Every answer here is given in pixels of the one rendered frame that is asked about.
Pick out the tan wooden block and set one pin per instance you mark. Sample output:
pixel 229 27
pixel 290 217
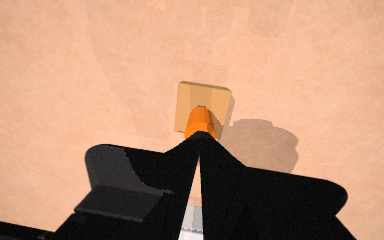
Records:
pixel 190 95

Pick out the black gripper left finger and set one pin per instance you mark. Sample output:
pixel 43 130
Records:
pixel 169 174

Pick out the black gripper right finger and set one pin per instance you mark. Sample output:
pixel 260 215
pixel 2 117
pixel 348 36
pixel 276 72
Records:
pixel 226 184

